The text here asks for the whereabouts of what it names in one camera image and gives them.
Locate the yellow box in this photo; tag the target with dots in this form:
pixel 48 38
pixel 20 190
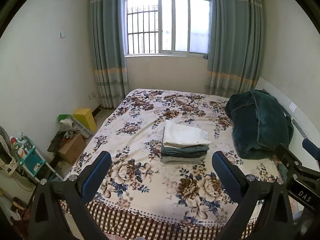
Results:
pixel 86 118

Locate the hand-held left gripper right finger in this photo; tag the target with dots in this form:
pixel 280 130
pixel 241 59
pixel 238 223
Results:
pixel 225 177

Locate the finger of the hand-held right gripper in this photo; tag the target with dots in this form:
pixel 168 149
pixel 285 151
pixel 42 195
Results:
pixel 287 156
pixel 312 147

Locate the white pants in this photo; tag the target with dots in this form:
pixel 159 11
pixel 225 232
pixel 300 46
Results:
pixel 183 135

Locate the wall socket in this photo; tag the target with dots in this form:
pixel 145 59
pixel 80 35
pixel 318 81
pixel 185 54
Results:
pixel 92 95

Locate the teal storage shelf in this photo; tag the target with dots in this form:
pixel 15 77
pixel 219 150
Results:
pixel 32 160

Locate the folded blue jeans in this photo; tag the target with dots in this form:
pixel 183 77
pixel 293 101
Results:
pixel 185 151

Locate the white wall switch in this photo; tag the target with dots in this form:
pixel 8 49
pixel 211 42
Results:
pixel 63 34

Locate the white headboard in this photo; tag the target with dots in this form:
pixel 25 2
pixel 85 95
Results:
pixel 287 97

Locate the small black table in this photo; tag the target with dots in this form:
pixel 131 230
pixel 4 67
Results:
pixel 53 145

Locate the barred window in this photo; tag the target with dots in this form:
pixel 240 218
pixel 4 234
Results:
pixel 167 22

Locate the dark green blanket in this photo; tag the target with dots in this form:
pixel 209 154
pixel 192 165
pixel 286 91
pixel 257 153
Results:
pixel 260 122

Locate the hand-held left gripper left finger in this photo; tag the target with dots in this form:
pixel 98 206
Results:
pixel 98 172

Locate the bed with floral sheet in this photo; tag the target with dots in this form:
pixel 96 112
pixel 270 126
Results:
pixel 140 185

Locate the clear plastic box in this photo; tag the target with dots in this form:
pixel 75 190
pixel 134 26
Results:
pixel 83 128

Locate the green striped curtain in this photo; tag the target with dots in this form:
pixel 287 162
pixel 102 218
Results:
pixel 110 42
pixel 232 37

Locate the folded grey pants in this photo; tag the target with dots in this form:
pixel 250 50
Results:
pixel 182 160

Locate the cardboard box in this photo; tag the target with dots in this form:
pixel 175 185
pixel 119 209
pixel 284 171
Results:
pixel 72 150

